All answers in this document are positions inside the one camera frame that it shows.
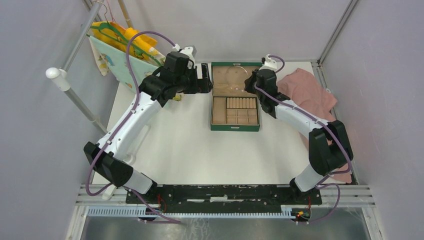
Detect pink crumpled garment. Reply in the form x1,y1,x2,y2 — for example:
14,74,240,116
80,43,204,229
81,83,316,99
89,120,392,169
276,67,353,185

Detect mint cartoon print garment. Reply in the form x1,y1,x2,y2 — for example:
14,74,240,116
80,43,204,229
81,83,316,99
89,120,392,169
89,36,158,94

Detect metal clothes rack pole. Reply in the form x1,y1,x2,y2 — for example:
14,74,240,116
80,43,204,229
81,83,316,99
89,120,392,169
45,0,107,134

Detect silver bangle bracelet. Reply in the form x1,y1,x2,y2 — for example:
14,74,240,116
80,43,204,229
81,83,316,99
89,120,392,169
224,65,249,92

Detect yellow garment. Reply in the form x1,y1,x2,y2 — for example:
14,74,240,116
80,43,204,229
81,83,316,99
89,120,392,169
90,21,159,62

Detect aluminium frame rail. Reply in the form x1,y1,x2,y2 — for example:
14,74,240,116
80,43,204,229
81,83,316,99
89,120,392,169
311,0,360,94

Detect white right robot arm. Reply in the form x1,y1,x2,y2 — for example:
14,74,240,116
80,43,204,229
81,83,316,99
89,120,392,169
244,69,353,204

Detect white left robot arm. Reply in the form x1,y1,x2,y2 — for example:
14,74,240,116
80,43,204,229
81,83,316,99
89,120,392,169
83,50,213,204

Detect green clothes hanger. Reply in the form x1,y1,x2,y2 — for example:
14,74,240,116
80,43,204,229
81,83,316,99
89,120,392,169
90,21,165,67

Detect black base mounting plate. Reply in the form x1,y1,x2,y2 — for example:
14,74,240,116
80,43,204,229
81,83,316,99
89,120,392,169
141,184,323,214

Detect white cartoon print garment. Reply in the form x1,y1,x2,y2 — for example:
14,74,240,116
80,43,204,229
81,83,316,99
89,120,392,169
92,42,165,92

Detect green jewelry box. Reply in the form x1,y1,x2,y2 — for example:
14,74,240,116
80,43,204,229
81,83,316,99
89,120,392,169
210,62,262,132

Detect green jewelry tray insert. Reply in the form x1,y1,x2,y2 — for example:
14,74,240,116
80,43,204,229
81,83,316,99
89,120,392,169
211,96,260,126

